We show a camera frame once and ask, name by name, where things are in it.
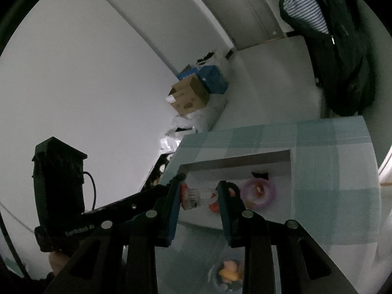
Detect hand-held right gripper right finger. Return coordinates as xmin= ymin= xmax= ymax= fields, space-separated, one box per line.
xmin=216 ymin=181 xmax=359 ymax=294

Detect white plastic bag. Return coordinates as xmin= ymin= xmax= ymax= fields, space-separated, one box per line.
xmin=196 ymin=50 xmax=233 ymax=68

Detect striped jacket lining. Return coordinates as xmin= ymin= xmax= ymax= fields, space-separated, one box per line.
xmin=282 ymin=0 xmax=330 ymax=35

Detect black perforated frame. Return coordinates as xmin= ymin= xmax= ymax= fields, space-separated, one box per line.
xmin=146 ymin=154 xmax=173 ymax=188

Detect black jacket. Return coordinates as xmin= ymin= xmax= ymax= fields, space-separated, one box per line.
xmin=279 ymin=0 xmax=377 ymax=117

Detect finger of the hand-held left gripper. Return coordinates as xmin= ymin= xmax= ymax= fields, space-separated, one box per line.
xmin=88 ymin=173 xmax=187 ymax=223

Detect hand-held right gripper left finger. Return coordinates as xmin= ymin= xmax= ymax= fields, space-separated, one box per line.
xmin=43 ymin=174 xmax=182 ymax=294

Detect cardboard box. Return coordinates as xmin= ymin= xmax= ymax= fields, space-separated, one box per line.
xmin=165 ymin=76 xmax=210 ymax=117

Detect black cable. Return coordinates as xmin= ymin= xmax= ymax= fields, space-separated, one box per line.
xmin=83 ymin=171 xmax=96 ymax=212

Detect checked teal tablecloth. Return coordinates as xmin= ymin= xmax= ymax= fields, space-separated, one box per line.
xmin=153 ymin=116 xmax=382 ymax=294

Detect grey door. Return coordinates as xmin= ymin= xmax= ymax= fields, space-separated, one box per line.
xmin=181 ymin=0 xmax=295 ymax=49

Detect person's left hand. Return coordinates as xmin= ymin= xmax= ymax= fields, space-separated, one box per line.
xmin=49 ymin=252 xmax=70 ymax=275

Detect grey box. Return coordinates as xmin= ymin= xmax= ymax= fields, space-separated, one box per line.
xmin=174 ymin=148 xmax=294 ymax=231

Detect crumpled plastic bags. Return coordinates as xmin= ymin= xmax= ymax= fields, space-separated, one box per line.
xmin=159 ymin=110 xmax=221 ymax=154

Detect flat blue box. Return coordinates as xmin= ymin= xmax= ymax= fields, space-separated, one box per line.
xmin=177 ymin=67 xmax=199 ymax=82

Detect purple bracelet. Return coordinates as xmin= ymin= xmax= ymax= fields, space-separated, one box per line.
xmin=240 ymin=178 xmax=276 ymax=210

